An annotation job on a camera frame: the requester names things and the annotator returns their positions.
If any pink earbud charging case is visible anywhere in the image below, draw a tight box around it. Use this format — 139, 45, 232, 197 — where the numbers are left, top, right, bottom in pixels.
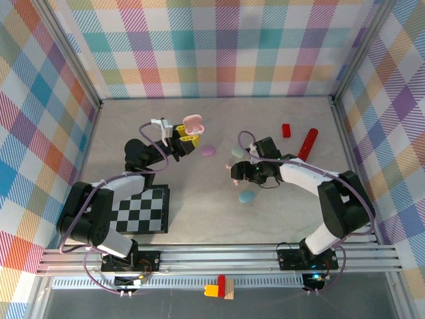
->
183, 114, 205, 136

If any long red block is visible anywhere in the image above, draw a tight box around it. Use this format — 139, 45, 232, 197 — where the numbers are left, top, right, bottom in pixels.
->
297, 128, 320, 160

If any black white checkerboard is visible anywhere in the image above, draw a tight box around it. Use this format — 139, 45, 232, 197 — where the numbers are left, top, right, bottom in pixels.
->
110, 187, 171, 236

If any black controller board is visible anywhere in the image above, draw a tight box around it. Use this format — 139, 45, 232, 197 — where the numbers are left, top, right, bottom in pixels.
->
114, 274, 149, 289
301, 272, 327, 289

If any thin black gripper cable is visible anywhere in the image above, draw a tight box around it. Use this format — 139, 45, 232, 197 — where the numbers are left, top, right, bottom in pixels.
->
256, 177, 284, 189

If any aluminium table side rail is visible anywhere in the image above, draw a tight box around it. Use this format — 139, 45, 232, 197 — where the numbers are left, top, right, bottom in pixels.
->
25, 99, 104, 319
330, 98, 406, 270

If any aluminium mounting rail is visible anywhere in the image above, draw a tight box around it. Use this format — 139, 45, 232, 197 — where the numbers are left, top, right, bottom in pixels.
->
35, 243, 405, 277

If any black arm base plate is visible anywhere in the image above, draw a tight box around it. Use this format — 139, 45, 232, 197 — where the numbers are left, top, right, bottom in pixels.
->
100, 249, 163, 272
276, 244, 340, 271

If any aluminium frame post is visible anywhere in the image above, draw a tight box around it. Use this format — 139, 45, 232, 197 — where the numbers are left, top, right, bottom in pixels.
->
31, 0, 104, 110
328, 0, 399, 106

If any white slotted cable duct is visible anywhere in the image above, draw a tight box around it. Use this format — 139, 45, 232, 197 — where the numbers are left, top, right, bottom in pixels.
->
52, 276, 311, 290

